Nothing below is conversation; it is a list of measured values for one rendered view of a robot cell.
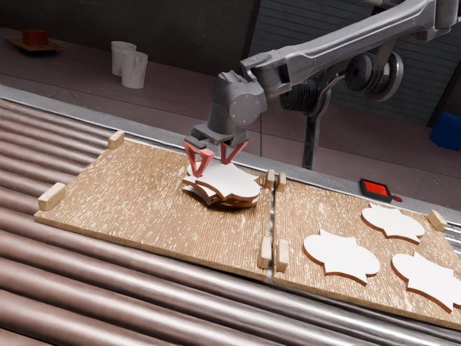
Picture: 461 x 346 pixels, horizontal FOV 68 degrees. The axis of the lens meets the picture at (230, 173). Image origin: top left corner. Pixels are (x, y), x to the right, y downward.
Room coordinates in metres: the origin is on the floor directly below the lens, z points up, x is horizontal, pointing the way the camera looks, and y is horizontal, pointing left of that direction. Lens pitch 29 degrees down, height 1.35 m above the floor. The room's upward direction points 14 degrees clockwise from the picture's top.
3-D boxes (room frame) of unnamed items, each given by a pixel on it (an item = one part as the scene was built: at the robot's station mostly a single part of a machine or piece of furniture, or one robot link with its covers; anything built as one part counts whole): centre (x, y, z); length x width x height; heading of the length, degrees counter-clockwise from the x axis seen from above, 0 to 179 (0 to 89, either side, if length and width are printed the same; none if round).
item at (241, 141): (0.67, 0.02, 1.03); 0.07 x 0.07 x 0.09; 60
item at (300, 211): (0.60, -0.32, 0.93); 0.41 x 0.35 x 0.02; 89
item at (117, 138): (0.75, 0.29, 0.95); 0.06 x 0.02 x 0.03; 179
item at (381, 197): (0.87, -0.41, 0.92); 0.08 x 0.08 x 0.02; 86
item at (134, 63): (4.00, 1.41, 0.19); 0.30 x 0.30 x 0.37
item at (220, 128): (0.64, 0.04, 1.10); 0.10 x 0.07 x 0.07; 150
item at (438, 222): (0.73, -0.52, 0.95); 0.06 x 0.02 x 0.03; 179
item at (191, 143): (0.61, 0.06, 1.03); 0.07 x 0.07 x 0.09; 60
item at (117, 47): (4.34, 1.67, 0.19); 0.30 x 0.30 x 0.37
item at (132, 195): (0.61, 0.10, 0.93); 0.41 x 0.35 x 0.02; 89
